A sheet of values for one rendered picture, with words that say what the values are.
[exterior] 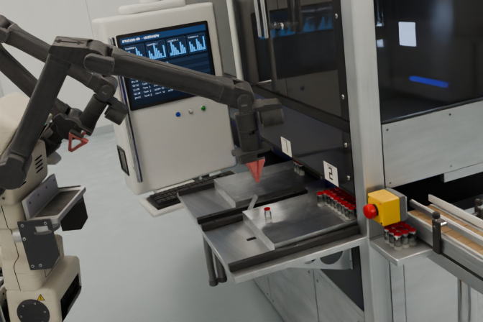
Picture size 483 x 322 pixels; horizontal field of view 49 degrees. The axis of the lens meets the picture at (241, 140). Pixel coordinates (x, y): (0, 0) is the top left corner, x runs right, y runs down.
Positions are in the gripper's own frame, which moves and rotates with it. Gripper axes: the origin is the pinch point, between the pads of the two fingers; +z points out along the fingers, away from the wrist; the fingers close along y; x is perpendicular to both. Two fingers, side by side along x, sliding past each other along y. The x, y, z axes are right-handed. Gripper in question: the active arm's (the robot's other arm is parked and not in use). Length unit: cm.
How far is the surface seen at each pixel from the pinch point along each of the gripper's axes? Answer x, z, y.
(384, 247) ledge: -17.7, 22.6, 27.1
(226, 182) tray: 54, 20, 4
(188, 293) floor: 131, 108, -10
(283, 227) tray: 8.7, 21.4, 8.4
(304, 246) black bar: -7.2, 20.5, 8.0
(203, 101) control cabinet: 92, -5, 10
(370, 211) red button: -18.9, 10.1, 23.3
